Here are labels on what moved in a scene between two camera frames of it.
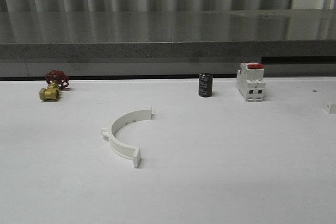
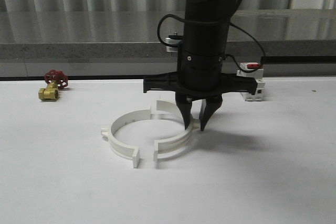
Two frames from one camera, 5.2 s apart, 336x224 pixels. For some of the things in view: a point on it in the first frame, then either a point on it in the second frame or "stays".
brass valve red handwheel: (56, 80) stays
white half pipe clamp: (108, 132) stays
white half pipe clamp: (327, 105) to (166, 147)
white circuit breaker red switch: (250, 83) stays
